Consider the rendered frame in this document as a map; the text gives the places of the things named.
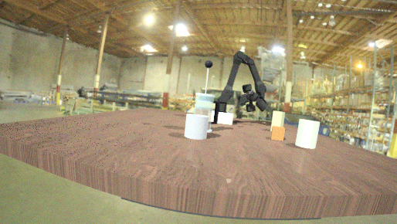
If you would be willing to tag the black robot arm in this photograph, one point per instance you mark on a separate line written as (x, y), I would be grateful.
(260, 88)

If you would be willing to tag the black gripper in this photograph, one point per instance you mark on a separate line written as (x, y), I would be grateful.
(249, 107)

